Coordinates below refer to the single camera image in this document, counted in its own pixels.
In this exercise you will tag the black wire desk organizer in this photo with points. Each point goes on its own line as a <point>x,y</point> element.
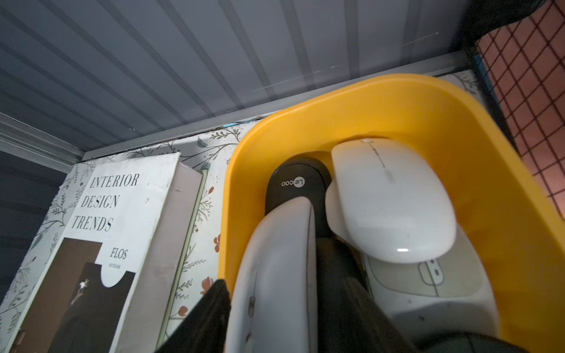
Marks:
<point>481,18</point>

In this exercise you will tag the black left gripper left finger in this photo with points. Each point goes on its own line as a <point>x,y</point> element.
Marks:
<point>205,327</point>

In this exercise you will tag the white mouse blue accent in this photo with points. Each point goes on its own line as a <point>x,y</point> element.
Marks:
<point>387,202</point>

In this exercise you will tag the yellow plastic storage box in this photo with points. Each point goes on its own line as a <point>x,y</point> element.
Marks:
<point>518,233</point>

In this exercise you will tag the colourful folders in organizer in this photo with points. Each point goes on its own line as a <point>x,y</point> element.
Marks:
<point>523,66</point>

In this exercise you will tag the floral table mat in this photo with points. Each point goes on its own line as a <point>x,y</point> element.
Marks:
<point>112,276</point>

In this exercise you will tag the grey computer mouse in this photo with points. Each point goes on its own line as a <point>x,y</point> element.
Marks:
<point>448,294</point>

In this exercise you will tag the black mouse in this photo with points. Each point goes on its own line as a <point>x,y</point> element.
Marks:
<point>301,177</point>
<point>468,342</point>

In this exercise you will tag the interior design trends book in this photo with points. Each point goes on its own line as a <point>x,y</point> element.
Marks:
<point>107,285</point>

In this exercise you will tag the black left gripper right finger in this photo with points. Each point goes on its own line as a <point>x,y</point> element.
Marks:
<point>349,320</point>

